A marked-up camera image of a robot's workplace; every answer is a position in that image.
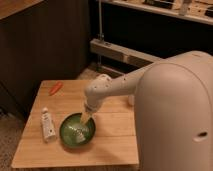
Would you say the wooden table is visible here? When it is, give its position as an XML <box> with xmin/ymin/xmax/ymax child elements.
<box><xmin>12</xmin><ymin>80</ymin><xmax>138</xmax><ymax>168</ymax></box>

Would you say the dark wooden cabinet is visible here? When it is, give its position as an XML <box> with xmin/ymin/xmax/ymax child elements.
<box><xmin>0</xmin><ymin>0</ymin><xmax>90</xmax><ymax>118</ymax></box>

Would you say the orange carrot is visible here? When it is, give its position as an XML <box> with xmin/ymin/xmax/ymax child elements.
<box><xmin>49</xmin><ymin>82</ymin><xmax>63</xmax><ymax>96</ymax></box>

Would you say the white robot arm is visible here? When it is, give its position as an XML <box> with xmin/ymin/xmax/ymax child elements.
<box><xmin>84</xmin><ymin>51</ymin><xmax>213</xmax><ymax>171</ymax></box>

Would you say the green ceramic bowl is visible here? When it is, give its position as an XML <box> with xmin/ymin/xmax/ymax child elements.
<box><xmin>59</xmin><ymin>113</ymin><xmax>96</xmax><ymax>149</ymax></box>

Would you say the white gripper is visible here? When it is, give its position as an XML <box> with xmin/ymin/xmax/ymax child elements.
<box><xmin>80</xmin><ymin>101</ymin><xmax>100</xmax><ymax>124</ymax></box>

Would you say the metal shelf rack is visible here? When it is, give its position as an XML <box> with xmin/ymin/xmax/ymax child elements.
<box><xmin>90</xmin><ymin>0</ymin><xmax>213</xmax><ymax>66</ymax></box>

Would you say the white tube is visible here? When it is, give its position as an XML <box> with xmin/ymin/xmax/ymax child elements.
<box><xmin>41</xmin><ymin>107</ymin><xmax>56</xmax><ymax>142</ymax></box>

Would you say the white cup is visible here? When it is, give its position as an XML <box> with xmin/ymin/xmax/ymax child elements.
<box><xmin>128</xmin><ymin>95</ymin><xmax>134</xmax><ymax>106</ymax></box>

